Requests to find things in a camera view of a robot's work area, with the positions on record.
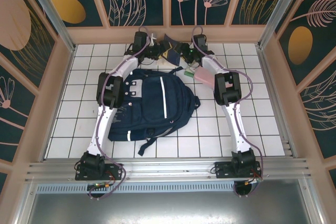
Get dark navy book yellow label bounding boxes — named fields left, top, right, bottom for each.
left=160, top=34, right=184, bottom=66

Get green card packet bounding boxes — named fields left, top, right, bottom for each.
left=183, top=66, right=196, bottom=78

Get pink pencil case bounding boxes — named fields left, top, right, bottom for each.
left=193, top=67, right=216, bottom=88

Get navy blue backpack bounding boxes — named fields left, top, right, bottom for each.
left=107, top=66, right=201, bottom=156

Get grey metal sheet panel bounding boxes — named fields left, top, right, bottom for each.
left=15, top=192, right=323, bottom=224

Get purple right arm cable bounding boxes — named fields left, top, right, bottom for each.
left=192, top=26, right=265, bottom=198

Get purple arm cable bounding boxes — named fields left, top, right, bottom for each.
left=192, top=26, right=265, bottom=198
left=75, top=26, right=158, bottom=200

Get aluminium frame post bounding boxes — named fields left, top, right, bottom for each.
left=257, top=0, right=314, bottom=49
left=20, top=0, right=77, bottom=53

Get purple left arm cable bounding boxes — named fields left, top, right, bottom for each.
left=75, top=26, right=158, bottom=200

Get aluminium side rail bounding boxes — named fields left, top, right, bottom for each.
left=256, top=45, right=299, bottom=159

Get aluminium mounting rail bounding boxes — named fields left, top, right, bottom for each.
left=25, top=157, right=312, bottom=183

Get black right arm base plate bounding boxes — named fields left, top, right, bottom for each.
left=214, top=161, right=263, bottom=180

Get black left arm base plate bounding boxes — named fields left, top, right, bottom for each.
left=75, top=163, right=123, bottom=182

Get slotted grey cable duct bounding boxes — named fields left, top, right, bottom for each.
left=35, top=184, right=310, bottom=194

